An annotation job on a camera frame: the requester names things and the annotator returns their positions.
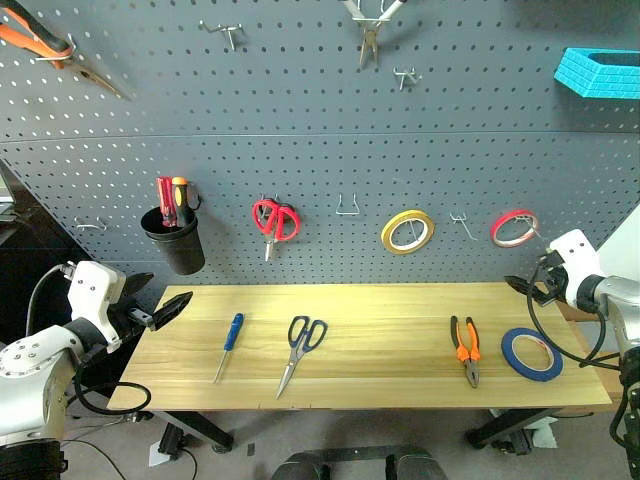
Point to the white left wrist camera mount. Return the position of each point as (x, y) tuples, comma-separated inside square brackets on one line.
[(92, 290)]

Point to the black power adapter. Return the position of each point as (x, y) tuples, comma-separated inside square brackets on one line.
[(171, 440)]

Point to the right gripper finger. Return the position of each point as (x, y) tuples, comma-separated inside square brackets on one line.
[(543, 297), (520, 285)]

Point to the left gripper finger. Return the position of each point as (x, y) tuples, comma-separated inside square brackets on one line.
[(136, 285), (172, 307)]

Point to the black plastic cup holder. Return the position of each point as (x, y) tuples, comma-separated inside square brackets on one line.
[(180, 250)]

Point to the cyan brick-pattern box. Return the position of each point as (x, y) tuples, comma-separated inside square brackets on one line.
[(595, 75)]

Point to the grey perforated pegboard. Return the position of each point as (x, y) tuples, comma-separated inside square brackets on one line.
[(320, 150)]

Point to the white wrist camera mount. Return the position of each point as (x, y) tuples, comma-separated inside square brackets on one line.
[(575, 260), (92, 290)]

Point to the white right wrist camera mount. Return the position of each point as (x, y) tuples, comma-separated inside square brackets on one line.
[(575, 260)]

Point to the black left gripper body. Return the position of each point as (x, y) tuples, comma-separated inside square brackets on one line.
[(122, 320)]

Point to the orange black long-nose pliers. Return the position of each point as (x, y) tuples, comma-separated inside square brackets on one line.
[(30, 42)]

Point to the metal double-prong pegboard hook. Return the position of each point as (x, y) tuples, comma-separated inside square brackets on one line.
[(227, 30), (406, 76), (414, 232), (525, 220), (462, 222)]

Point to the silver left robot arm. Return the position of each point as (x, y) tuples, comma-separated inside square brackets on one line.
[(30, 365)]

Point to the yellow tape roll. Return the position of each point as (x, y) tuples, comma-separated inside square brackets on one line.
[(386, 235)]

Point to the red tape roll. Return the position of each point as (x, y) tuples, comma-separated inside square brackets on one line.
[(494, 231)]

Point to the black robot waist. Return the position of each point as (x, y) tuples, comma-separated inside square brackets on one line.
[(30, 460)]

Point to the black crossbar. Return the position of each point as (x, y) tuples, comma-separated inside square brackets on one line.
[(355, 453)]

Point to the black table leg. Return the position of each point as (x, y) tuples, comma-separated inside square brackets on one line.
[(510, 425), (200, 427)]

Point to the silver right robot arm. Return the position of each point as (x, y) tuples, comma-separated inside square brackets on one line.
[(620, 305)]

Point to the dark rounded shape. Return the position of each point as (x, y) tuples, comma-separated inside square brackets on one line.
[(300, 467), (417, 465)]

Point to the metal loop pegboard hook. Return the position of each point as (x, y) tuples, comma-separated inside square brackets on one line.
[(347, 212), (91, 226), (365, 19), (52, 59)]

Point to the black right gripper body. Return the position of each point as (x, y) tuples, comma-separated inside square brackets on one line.
[(555, 282)]

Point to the orange black combination pliers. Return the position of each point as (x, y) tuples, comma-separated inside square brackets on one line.
[(467, 353)]

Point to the blue tape roll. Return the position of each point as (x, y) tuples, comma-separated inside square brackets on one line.
[(506, 350)]

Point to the black side furniture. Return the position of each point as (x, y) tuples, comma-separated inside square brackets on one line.
[(30, 260)]

